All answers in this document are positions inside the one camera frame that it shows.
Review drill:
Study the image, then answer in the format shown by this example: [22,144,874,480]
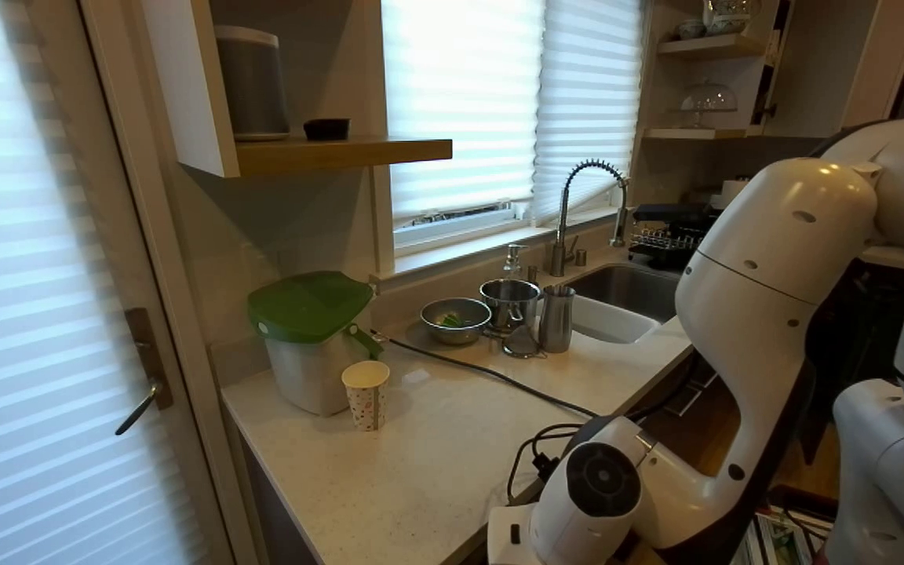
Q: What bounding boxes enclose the metal bowl with greens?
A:
[421,298,492,345]

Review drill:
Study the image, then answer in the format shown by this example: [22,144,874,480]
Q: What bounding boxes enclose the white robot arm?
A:
[486,119,904,565]

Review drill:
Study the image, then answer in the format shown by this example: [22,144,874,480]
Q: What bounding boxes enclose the kitchen sink basin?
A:
[571,263,677,345]

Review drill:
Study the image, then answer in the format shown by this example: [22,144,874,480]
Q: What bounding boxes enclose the black cable on counter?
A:
[385,334,604,504]

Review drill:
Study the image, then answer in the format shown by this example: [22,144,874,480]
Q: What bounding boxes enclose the steel pot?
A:
[481,278,540,357]

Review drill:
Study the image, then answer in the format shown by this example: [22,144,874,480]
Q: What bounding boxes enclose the paper cup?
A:
[341,360,392,430]

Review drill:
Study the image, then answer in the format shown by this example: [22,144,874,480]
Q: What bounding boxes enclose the grey canister on shelf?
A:
[217,25,287,140]

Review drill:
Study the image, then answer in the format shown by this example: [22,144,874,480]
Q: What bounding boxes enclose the chrome kitchen faucet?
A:
[545,159,627,277]

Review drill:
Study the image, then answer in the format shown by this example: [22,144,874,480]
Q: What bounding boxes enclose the steel cup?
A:
[540,284,575,351]

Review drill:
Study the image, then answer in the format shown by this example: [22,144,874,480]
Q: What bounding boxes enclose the wooden wall shelf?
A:
[139,0,451,177]

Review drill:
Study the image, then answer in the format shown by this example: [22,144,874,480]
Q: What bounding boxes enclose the door with blinds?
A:
[0,0,232,565]

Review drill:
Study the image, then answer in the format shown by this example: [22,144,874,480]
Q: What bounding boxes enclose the small black bowl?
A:
[303,116,350,140]

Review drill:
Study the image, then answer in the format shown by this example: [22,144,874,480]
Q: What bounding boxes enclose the white window blinds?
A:
[378,0,647,253]

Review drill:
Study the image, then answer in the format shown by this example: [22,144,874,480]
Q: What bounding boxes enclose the background open shelving unit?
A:
[635,0,904,199]

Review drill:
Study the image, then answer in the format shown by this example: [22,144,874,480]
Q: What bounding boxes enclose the black dish rack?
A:
[627,205,716,269]

